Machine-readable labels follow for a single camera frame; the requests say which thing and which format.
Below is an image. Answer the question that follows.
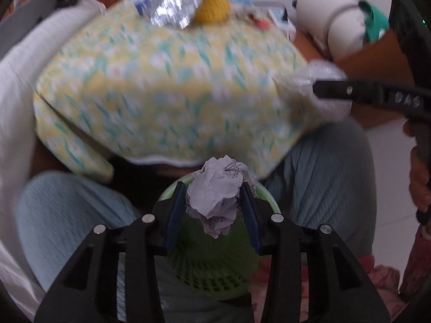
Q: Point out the clear plastic wrap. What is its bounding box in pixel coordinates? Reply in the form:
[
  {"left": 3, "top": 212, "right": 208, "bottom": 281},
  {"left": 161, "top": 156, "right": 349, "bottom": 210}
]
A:
[{"left": 273, "top": 60, "right": 351, "bottom": 126}]

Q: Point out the red foil wrapper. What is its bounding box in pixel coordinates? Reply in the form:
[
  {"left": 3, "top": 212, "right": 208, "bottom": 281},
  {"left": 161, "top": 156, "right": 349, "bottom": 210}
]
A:
[{"left": 248, "top": 13, "right": 272, "bottom": 30}]

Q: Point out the white paper ball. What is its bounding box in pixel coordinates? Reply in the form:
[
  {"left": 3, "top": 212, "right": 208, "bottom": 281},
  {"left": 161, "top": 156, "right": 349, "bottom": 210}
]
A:
[{"left": 186, "top": 155, "right": 250, "bottom": 239}]

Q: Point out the yellow net bag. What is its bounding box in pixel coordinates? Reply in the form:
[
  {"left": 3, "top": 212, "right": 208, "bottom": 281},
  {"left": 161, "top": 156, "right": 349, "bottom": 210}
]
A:
[{"left": 192, "top": 0, "right": 231, "bottom": 25}]

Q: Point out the silver foil wrapper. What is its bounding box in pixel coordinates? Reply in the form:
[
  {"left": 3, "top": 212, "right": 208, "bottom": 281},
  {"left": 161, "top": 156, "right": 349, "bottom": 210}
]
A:
[{"left": 149, "top": 0, "right": 202, "bottom": 30}]

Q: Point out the green mesh trash basket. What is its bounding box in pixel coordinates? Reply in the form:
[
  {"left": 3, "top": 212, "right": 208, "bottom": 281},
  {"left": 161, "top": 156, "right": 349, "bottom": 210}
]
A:
[{"left": 154, "top": 174, "right": 280, "bottom": 300}]

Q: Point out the person right hand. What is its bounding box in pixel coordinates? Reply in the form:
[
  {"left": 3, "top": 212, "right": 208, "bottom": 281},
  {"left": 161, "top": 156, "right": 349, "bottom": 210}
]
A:
[{"left": 402, "top": 120, "right": 431, "bottom": 213}]

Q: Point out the green cloth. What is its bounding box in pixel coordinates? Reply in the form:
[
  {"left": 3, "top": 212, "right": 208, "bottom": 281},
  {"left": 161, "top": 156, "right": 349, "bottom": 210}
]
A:
[{"left": 358, "top": 0, "right": 389, "bottom": 43}]

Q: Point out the brown leather chair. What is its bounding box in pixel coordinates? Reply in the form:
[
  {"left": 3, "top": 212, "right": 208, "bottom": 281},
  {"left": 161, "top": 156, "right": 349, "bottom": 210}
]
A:
[{"left": 292, "top": 28, "right": 419, "bottom": 129}]

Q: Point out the light blue trousers leg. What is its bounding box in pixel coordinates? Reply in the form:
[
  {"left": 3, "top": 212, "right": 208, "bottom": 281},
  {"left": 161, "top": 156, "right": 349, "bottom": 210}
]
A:
[
  {"left": 15, "top": 170, "right": 189, "bottom": 323},
  {"left": 262, "top": 117, "right": 377, "bottom": 257}
]

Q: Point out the white power strip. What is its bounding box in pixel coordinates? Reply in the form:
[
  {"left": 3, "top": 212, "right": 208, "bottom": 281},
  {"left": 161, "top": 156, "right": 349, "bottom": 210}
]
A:
[{"left": 267, "top": 7, "right": 297, "bottom": 42}]

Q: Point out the yellow floral tablecloth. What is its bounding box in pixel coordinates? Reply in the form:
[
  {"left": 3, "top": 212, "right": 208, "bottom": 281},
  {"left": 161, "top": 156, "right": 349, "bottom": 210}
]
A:
[{"left": 34, "top": 0, "right": 324, "bottom": 182}]

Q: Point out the white pillow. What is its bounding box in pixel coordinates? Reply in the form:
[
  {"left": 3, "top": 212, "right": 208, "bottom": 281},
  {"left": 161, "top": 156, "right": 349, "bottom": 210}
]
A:
[{"left": 1, "top": 0, "right": 106, "bottom": 319}]

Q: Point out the blue white milk carton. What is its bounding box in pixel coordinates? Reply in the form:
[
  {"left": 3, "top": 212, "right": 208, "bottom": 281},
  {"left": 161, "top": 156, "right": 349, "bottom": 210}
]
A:
[{"left": 133, "top": 0, "right": 158, "bottom": 17}]

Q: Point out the grey plastic device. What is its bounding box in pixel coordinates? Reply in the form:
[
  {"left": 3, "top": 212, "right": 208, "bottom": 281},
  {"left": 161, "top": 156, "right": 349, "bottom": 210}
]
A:
[{"left": 0, "top": 0, "right": 57, "bottom": 58}]

